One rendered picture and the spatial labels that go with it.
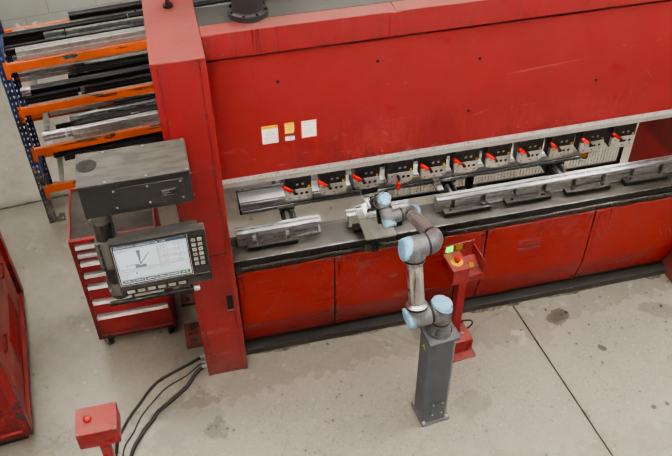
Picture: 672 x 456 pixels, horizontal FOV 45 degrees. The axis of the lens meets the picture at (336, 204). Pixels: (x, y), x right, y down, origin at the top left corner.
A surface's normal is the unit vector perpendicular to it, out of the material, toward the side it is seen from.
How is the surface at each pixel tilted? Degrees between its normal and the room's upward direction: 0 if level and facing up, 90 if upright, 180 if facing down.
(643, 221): 90
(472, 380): 0
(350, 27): 90
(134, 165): 1
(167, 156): 1
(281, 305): 90
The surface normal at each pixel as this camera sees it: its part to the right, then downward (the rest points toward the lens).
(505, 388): -0.01, -0.74
